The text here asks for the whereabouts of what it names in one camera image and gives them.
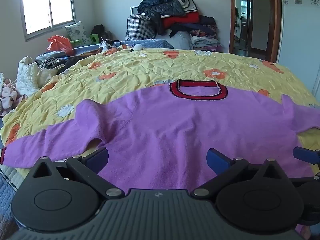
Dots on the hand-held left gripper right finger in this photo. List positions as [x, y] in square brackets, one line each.
[217, 160]

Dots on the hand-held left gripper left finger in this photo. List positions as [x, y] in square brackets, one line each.
[98, 160]

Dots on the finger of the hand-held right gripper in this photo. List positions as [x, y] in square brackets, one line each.
[301, 153]

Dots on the purple sweater with red collar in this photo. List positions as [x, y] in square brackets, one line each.
[175, 125]

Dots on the pink clothes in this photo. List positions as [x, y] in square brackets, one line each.
[8, 95]

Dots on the folded patterned clothes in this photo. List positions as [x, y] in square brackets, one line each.
[206, 41]

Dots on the beige bag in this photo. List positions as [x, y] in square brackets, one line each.
[48, 75]

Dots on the yellow carrot-print blanket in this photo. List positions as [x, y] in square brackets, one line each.
[150, 67]

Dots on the black and white striped cloth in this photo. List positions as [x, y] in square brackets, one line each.
[51, 61]

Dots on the white quilted bag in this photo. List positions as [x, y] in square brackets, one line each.
[26, 77]

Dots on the white ball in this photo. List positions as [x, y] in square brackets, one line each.
[138, 47]

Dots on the orange plastic bag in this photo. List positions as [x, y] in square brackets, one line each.
[60, 45]

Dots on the green box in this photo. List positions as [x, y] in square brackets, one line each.
[93, 38]

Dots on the white plastic bag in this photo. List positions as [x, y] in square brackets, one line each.
[181, 41]

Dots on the dark backpack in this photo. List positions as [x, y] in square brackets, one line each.
[100, 31]

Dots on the floral pillow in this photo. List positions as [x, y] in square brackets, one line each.
[77, 32]

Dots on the dark navy garments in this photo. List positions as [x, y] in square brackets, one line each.
[200, 25]

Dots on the red garment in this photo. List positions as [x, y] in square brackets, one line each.
[182, 20]

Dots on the white framed panel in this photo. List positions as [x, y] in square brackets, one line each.
[133, 10]

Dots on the white garment with black trim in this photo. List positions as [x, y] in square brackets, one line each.
[188, 3]

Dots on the window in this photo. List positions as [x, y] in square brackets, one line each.
[48, 7]

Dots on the black puffer jacket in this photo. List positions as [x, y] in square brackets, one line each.
[162, 5]

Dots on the brown wooden door frame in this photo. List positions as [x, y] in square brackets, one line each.
[275, 17]

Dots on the flower wall sticker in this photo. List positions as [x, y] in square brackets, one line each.
[314, 0]
[298, 0]

